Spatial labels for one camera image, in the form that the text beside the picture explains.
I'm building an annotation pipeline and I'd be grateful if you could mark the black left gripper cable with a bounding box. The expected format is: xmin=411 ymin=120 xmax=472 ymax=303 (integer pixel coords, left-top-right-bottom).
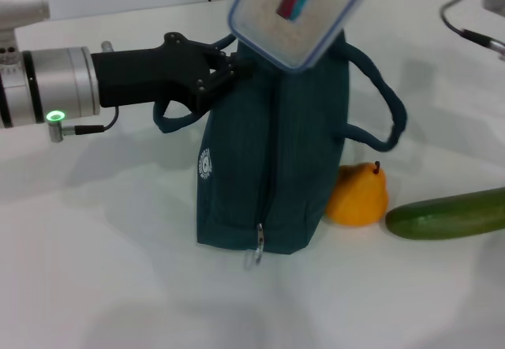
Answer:
xmin=47 ymin=106 xmax=120 ymax=144

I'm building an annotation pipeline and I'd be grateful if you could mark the dark teal fabric lunch bag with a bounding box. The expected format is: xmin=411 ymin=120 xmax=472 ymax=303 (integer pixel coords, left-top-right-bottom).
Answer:
xmin=151 ymin=28 xmax=407 ymax=271

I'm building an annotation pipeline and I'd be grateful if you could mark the clear container with blue-rimmed lid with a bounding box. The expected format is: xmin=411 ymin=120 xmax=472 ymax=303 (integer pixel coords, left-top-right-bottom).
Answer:
xmin=227 ymin=0 xmax=374 ymax=74

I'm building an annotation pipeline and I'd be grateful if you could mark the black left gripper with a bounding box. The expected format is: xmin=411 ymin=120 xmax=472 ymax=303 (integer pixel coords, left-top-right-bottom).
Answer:
xmin=91 ymin=32 xmax=253 ymax=113

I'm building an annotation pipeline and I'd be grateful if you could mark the yellow pear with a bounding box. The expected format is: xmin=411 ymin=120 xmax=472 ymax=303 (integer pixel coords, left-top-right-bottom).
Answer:
xmin=325 ymin=161 xmax=390 ymax=227

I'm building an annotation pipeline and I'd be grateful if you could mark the green cucumber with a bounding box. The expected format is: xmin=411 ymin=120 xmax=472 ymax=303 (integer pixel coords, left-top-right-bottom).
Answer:
xmin=385 ymin=186 xmax=505 ymax=242

